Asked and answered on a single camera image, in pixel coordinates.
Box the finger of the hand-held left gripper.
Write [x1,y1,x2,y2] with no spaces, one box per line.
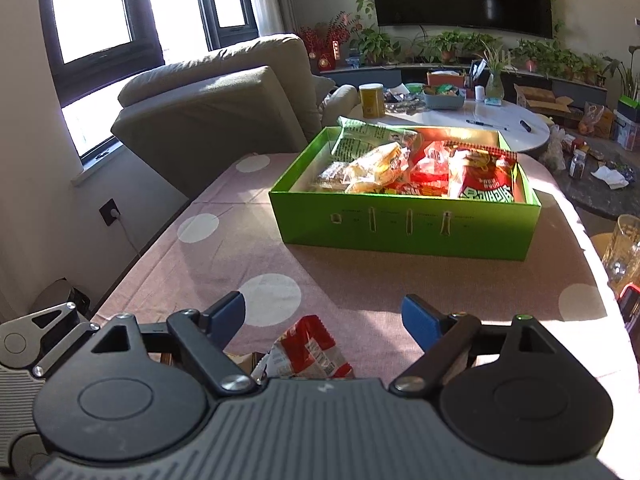
[10,302,101,377]

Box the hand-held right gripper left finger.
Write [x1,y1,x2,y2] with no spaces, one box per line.
[90,290,256,396]

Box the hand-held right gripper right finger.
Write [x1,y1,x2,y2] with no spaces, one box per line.
[390,294,557,396]

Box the red and white snack packet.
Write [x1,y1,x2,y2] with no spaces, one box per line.
[250,314,356,380]

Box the green cardboard box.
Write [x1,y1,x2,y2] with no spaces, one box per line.
[268,124,543,262]

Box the red striped instant noodle packet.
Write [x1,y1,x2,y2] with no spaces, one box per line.
[446,141,517,205]

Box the pink polka-dot tablecloth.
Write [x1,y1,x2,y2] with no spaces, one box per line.
[90,152,640,413]

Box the red translucent snack packet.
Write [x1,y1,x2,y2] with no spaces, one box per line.
[409,140,452,196]

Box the yellow bread packet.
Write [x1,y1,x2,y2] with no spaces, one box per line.
[344,142,412,195]

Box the clear cracker packet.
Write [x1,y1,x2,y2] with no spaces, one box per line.
[312,160,352,192]

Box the green and white snack packet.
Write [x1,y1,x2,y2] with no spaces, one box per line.
[331,116,419,162]

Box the white oval coffee table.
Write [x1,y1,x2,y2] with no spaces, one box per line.
[349,97,551,157]

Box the clear drinking glass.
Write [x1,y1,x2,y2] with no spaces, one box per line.
[601,213,640,302]

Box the red and black object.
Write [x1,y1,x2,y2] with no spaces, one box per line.
[617,282,640,323]

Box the clear plastic bag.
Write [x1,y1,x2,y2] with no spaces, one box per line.
[539,125,567,172]

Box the dark marble round table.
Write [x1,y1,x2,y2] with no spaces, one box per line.
[549,124,640,222]

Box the beige sofa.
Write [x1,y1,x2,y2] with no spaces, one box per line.
[110,33,362,197]

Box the grey-green plastic basket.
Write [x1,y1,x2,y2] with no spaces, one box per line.
[422,85,467,111]

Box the yellow cylindrical can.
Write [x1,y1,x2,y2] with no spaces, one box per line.
[358,82,387,119]

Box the crumpled white tissue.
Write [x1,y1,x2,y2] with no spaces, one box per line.
[591,163,630,190]

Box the glass vase with plant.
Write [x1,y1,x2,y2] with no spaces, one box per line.
[479,41,512,101]

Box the open brown cardboard box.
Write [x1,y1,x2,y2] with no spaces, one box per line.
[513,83,575,117]

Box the row of potted plants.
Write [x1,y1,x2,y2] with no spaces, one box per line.
[349,29,618,87]

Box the red festive decoration plant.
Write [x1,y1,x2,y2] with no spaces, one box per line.
[299,11,359,72]

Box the dark-framed window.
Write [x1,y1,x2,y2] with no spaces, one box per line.
[36,0,262,162]

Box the thin power cable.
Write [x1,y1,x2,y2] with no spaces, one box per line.
[116,214,147,257]

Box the wall power socket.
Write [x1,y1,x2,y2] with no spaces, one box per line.
[99,198,122,226]

